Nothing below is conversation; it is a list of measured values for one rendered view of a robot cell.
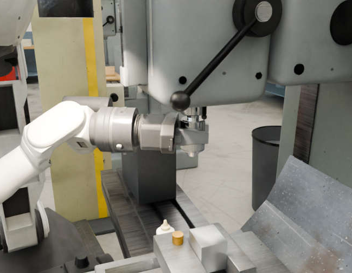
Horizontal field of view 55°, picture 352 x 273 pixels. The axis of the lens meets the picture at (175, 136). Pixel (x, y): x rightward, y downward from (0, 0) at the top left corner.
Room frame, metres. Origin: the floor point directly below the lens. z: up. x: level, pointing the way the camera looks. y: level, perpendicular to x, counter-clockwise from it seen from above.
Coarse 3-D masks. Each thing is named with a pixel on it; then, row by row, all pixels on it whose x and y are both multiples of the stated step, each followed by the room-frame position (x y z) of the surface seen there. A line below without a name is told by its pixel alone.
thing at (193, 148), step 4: (188, 128) 0.59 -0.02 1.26; (192, 128) 0.59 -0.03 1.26; (196, 128) 0.59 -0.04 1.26; (200, 128) 0.60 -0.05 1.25; (204, 128) 0.61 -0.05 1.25; (200, 144) 0.60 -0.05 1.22; (204, 144) 0.61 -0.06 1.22; (184, 148) 0.60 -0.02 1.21; (188, 148) 0.59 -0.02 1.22; (192, 148) 0.59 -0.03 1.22; (196, 148) 0.59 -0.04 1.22; (200, 148) 0.60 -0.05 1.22; (188, 152) 0.59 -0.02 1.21; (192, 152) 0.59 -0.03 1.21; (196, 152) 0.59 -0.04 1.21
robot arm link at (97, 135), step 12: (72, 96) 0.67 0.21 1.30; (84, 96) 0.67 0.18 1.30; (84, 108) 0.63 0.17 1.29; (96, 108) 0.65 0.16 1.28; (108, 108) 0.62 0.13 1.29; (96, 120) 0.60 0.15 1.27; (108, 120) 0.60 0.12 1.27; (84, 132) 0.60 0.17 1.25; (96, 132) 0.59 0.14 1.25; (108, 132) 0.59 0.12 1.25; (72, 144) 0.62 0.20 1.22; (84, 144) 0.62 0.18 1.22; (96, 144) 0.60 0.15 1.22; (108, 144) 0.59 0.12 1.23
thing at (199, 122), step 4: (184, 116) 0.63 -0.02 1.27; (200, 116) 0.63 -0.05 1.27; (184, 120) 0.60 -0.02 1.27; (188, 120) 0.60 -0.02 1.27; (192, 120) 0.60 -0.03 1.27; (196, 120) 0.60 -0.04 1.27; (200, 120) 0.60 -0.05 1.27; (204, 120) 0.61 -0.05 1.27; (184, 124) 0.60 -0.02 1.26; (188, 124) 0.59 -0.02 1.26; (192, 124) 0.59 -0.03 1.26; (196, 124) 0.59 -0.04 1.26; (200, 124) 0.60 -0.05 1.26; (204, 124) 0.61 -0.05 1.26
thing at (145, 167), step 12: (132, 156) 0.93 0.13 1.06; (144, 156) 0.89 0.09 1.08; (156, 156) 0.91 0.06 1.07; (168, 156) 0.92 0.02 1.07; (132, 168) 0.94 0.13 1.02; (144, 168) 0.89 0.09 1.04; (156, 168) 0.90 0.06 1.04; (168, 168) 0.92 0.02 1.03; (132, 180) 0.95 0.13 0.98; (144, 180) 0.89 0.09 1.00; (156, 180) 0.90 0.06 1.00; (168, 180) 0.92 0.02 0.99; (132, 192) 0.95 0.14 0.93; (144, 192) 0.89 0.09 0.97; (156, 192) 0.90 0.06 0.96; (168, 192) 0.92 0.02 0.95
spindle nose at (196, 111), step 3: (189, 108) 0.59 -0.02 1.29; (192, 108) 0.59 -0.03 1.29; (195, 108) 0.59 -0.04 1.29; (198, 108) 0.59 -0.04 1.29; (201, 108) 0.60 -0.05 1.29; (183, 111) 0.60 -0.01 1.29; (186, 111) 0.60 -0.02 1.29; (189, 111) 0.59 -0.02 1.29; (192, 111) 0.59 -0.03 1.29; (195, 111) 0.59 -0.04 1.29; (198, 111) 0.59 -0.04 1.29; (201, 111) 0.60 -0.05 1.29; (183, 114) 0.60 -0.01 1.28; (186, 114) 0.60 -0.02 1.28; (189, 114) 0.59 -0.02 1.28; (192, 114) 0.59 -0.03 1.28; (195, 114) 0.59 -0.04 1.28; (198, 114) 0.59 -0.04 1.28; (201, 114) 0.60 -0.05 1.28
